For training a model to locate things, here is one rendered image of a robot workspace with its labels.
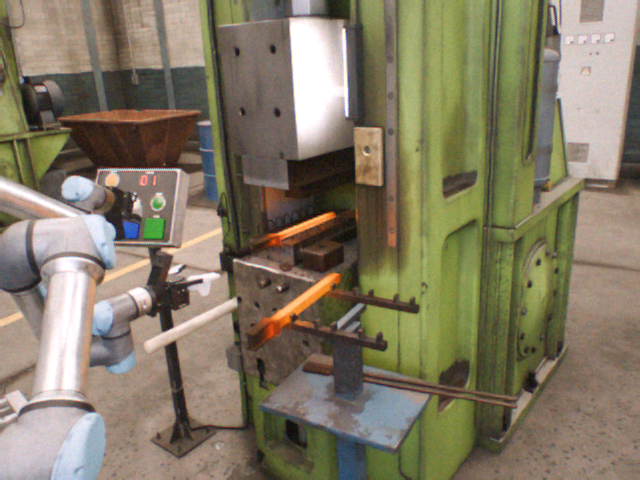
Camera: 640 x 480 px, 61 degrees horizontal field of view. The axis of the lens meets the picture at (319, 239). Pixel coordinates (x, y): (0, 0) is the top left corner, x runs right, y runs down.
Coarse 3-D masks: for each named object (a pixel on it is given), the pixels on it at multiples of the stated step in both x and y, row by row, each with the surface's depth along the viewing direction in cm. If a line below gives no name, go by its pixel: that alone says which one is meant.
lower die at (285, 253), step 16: (288, 224) 202; (336, 224) 195; (352, 224) 202; (256, 240) 187; (288, 240) 181; (304, 240) 181; (320, 240) 188; (256, 256) 189; (272, 256) 184; (288, 256) 179
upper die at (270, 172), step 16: (256, 160) 176; (272, 160) 172; (288, 160) 168; (304, 160) 175; (320, 160) 181; (336, 160) 188; (352, 160) 195; (256, 176) 178; (272, 176) 174; (288, 176) 170; (304, 176) 176; (320, 176) 182
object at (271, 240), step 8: (320, 216) 200; (328, 216) 200; (304, 224) 191; (312, 224) 193; (280, 232) 184; (288, 232) 184; (264, 240) 176; (272, 240) 179; (280, 240) 180; (256, 248) 174; (264, 248) 176
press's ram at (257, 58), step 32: (224, 32) 169; (256, 32) 161; (288, 32) 154; (320, 32) 163; (224, 64) 173; (256, 64) 165; (288, 64) 157; (320, 64) 165; (256, 96) 168; (288, 96) 160; (320, 96) 168; (256, 128) 172; (288, 128) 164; (320, 128) 170; (352, 128) 184
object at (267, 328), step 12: (336, 276) 160; (312, 288) 152; (324, 288) 154; (300, 300) 145; (312, 300) 148; (288, 312) 139; (264, 324) 131; (276, 324) 133; (252, 336) 127; (264, 336) 131; (252, 348) 128
